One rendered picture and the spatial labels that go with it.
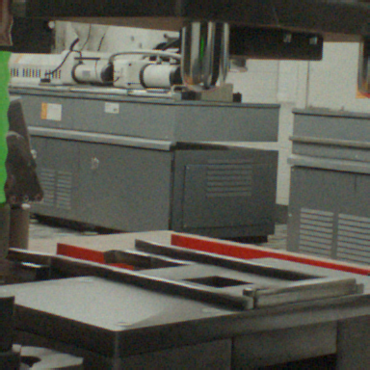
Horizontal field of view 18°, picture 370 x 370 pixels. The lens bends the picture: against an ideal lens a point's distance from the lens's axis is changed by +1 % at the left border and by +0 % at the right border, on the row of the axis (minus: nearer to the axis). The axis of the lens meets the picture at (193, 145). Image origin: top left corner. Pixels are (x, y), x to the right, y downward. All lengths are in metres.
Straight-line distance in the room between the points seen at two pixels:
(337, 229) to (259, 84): 3.41
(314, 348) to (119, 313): 0.10
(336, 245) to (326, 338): 5.92
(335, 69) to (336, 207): 0.75
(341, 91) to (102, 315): 6.00
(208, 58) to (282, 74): 9.02
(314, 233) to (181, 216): 1.26
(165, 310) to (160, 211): 7.03
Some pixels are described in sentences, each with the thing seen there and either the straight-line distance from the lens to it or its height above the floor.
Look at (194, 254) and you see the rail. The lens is 0.63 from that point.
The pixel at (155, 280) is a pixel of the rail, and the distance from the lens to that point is 0.54.
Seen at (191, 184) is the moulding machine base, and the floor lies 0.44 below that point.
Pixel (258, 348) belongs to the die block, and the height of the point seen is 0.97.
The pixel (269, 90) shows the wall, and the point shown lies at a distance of 9.59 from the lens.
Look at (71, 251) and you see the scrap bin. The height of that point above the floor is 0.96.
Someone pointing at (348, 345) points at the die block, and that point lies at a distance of 0.56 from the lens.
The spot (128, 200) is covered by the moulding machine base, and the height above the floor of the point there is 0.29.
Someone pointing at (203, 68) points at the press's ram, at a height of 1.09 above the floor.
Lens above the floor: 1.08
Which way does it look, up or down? 3 degrees down
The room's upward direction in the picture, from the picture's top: 3 degrees clockwise
